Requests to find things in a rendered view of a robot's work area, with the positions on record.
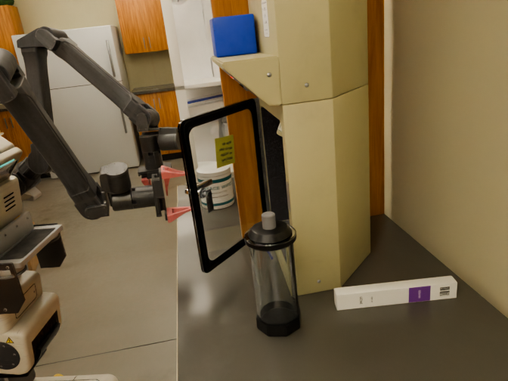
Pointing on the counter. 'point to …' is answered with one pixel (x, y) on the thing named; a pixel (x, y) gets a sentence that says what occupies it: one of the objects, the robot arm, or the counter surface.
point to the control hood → (255, 74)
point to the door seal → (195, 176)
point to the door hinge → (262, 153)
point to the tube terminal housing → (323, 131)
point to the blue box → (233, 35)
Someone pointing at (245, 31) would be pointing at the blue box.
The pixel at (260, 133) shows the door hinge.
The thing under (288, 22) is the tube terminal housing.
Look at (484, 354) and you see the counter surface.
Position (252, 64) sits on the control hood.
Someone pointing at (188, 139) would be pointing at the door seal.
